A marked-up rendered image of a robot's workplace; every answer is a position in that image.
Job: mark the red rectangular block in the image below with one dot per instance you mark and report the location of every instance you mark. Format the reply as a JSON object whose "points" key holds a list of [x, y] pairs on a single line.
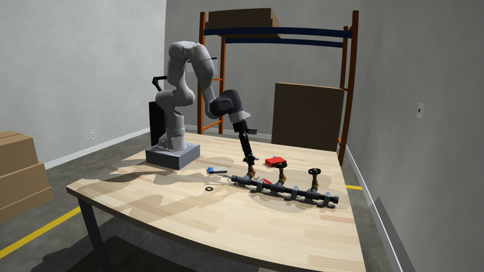
{"points": [[272, 161]]}

